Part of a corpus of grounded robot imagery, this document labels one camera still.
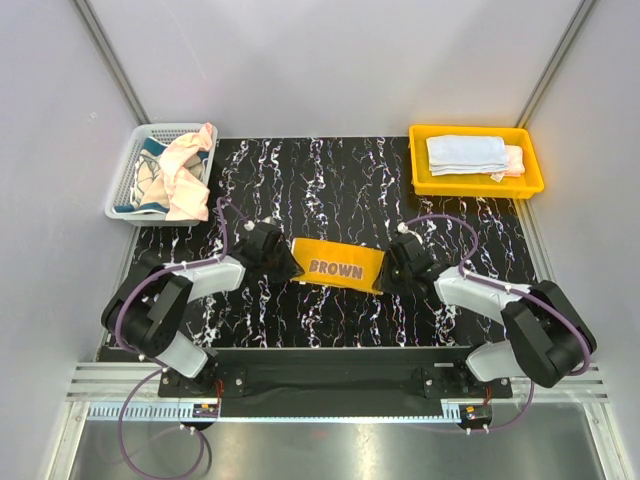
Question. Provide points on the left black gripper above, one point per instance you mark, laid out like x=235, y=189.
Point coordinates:
x=291, y=268

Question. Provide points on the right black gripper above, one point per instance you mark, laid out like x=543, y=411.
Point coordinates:
x=383, y=282

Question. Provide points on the brown towel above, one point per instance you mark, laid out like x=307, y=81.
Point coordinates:
x=337, y=265

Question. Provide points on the pale pink towel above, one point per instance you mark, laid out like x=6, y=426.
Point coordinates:
x=185, y=175

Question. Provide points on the light blue white towel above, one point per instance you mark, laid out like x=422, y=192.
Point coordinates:
x=460, y=155

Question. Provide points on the pink rabbit towel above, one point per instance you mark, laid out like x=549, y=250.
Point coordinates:
x=515, y=164

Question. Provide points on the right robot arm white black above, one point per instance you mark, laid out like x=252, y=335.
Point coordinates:
x=546, y=338

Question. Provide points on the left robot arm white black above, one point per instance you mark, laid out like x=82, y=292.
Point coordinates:
x=146, y=312

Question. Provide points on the black marble pattern mat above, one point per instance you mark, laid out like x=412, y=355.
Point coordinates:
x=349, y=190

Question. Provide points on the teal patterned towel in basket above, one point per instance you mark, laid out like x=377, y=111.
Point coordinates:
x=149, y=195

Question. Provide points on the yellow plastic tray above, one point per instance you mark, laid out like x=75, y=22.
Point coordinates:
x=530, y=182

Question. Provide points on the white perforated plastic basket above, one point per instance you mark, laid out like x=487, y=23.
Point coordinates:
x=165, y=133

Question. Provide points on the right small connector board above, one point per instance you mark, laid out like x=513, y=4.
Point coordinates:
x=476, y=416

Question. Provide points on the small connector board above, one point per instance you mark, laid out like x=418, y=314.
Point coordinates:
x=205, y=410
x=476, y=416

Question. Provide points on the left small connector board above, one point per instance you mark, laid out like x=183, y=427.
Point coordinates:
x=205, y=410

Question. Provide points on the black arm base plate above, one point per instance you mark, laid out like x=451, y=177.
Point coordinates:
x=430, y=372

